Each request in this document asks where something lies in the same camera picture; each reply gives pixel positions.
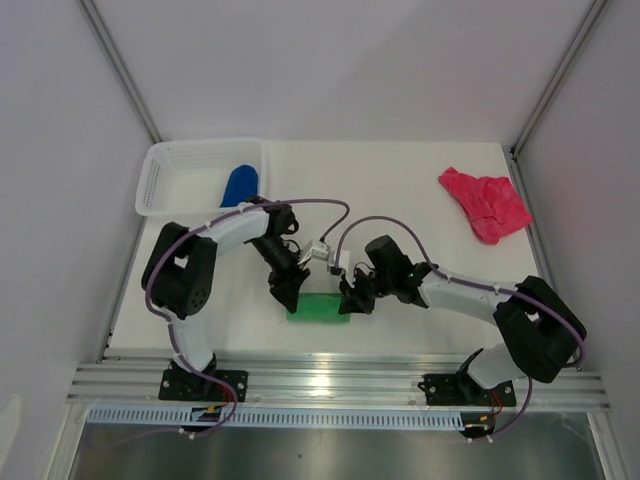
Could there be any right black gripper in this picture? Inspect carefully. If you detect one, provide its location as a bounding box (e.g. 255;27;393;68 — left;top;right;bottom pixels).
339;266;394;315

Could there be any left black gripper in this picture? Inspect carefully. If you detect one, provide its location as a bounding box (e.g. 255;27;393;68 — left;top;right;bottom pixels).
249;235;311;313

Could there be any green towel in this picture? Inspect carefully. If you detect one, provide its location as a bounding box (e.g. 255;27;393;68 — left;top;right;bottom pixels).
286;293;351;325

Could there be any blue towel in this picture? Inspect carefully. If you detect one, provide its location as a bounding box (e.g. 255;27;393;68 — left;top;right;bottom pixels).
220;164;259;208

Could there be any pink towel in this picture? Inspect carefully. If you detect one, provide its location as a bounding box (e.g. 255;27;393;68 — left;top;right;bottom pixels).
438;167;533;245

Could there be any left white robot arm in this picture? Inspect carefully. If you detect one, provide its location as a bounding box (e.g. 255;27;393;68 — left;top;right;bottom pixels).
141;197;310;400

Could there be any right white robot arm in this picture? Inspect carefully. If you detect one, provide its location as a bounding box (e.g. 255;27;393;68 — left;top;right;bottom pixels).
339;235;587;404

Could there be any white plastic basket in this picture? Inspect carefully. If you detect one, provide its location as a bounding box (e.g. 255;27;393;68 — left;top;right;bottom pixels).
135;137;269;217

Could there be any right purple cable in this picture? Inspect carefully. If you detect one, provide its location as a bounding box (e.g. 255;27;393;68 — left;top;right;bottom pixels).
330;215;587;444

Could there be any purple cable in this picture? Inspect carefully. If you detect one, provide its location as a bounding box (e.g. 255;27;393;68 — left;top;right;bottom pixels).
330;215;587;444
144;198;350;444

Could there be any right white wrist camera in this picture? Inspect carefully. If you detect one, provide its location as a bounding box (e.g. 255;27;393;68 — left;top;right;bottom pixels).
327;250;350;276

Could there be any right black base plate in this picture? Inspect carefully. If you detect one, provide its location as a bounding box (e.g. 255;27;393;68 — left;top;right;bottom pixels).
417;373;516;407

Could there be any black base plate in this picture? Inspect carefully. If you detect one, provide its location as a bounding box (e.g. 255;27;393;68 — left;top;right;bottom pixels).
417;373;516;407
158;368;249;403

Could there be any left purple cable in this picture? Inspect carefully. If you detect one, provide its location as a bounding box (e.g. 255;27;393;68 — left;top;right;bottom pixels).
144;198;350;444

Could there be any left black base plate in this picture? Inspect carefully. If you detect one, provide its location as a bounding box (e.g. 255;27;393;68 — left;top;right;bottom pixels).
158;368;249;403

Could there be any aluminium front rail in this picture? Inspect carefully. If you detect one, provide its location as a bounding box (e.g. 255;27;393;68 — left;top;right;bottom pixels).
67;349;611;413

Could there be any white slotted cable duct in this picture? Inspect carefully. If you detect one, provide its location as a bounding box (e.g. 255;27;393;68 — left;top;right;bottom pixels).
86;405;488;431

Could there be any left aluminium corner post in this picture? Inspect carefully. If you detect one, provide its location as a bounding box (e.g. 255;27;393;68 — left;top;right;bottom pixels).
75;0;163;144

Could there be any aluminium corner post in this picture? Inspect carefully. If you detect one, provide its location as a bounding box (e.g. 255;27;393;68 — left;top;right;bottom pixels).
510;0;612;161
75;0;163;144

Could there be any right aluminium corner post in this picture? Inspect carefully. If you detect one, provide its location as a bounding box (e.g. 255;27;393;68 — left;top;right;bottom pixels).
510;0;612;161

